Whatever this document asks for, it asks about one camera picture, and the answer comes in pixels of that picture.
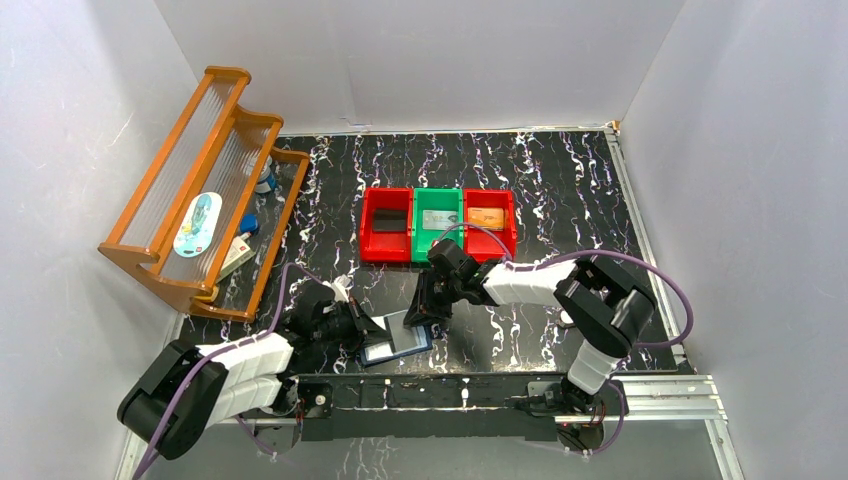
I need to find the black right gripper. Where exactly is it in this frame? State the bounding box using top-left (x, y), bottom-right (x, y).
top-left (403, 269), bottom-right (463, 328)

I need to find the blue leather card holder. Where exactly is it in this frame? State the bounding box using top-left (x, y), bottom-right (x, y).
top-left (359, 311), bottom-right (432, 367)

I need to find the black card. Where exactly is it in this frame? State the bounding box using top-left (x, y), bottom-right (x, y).
top-left (371, 209), bottom-right (408, 233)

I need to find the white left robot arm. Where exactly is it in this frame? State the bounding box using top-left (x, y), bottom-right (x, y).
top-left (117, 287), bottom-right (391, 460)

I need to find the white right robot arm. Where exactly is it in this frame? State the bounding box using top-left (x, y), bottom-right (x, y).
top-left (404, 239), bottom-right (657, 414)

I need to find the grey silver card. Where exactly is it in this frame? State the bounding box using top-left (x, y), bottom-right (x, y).
top-left (421, 210), bottom-right (459, 231)

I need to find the orange card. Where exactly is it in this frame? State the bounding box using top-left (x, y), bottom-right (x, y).
top-left (467, 207), bottom-right (507, 231)

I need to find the left red plastic bin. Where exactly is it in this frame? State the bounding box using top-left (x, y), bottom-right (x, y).
top-left (359, 187), bottom-right (413, 264)

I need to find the red plastic bin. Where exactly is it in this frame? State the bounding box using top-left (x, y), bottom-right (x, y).
top-left (463, 189), bottom-right (517, 263)
top-left (359, 187), bottom-right (413, 264)

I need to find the right red plastic bin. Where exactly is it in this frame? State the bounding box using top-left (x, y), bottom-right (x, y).
top-left (463, 189), bottom-right (517, 263)

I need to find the green plastic bin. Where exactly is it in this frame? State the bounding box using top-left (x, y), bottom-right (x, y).
top-left (411, 188), bottom-right (465, 263)

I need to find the small white pink object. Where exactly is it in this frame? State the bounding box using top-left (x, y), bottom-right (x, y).
top-left (556, 311), bottom-right (575, 329)

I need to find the white red box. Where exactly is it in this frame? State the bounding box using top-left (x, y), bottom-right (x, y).
top-left (217, 237), bottom-right (255, 282)

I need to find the blue capped tube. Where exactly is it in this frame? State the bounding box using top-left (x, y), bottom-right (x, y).
top-left (238, 214), bottom-right (259, 240)

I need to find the white blue bottle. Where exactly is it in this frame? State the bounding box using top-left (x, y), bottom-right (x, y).
top-left (254, 157), bottom-right (277, 195)

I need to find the orange wooden rack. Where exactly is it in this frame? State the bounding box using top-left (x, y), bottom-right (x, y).
top-left (98, 66), bottom-right (310, 322)

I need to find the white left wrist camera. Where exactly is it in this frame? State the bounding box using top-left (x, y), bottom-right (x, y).
top-left (330, 275), bottom-right (352, 303)

